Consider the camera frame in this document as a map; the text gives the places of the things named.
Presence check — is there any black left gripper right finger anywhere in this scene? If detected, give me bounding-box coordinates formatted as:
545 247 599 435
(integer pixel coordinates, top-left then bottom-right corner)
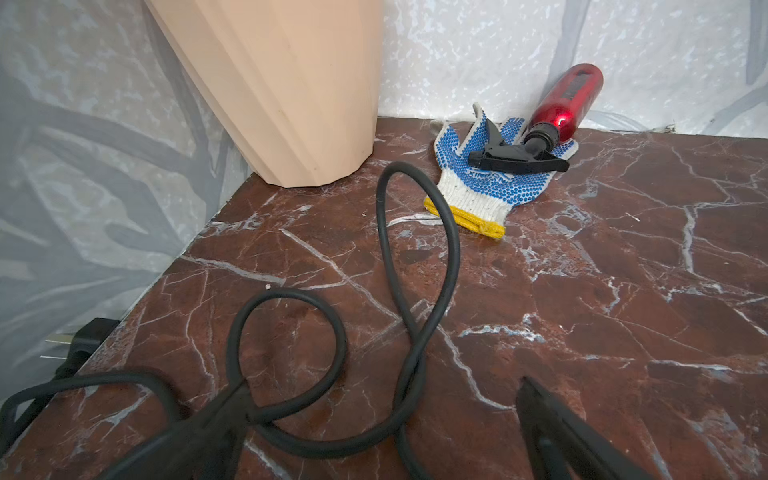
516 376 651 479

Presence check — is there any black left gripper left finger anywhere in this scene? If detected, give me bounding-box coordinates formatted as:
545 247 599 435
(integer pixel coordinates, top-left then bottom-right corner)
98 381 250 479

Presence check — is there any white blue dotted glove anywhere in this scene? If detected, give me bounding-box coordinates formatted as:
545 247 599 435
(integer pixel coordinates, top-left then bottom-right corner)
434 102 554 239

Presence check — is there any red spray bottle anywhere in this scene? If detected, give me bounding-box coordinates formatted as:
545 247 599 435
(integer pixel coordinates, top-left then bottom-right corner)
468 63 604 175

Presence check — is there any beige ribbed flower pot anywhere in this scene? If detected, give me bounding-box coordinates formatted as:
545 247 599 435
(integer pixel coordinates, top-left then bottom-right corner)
148 1 384 188

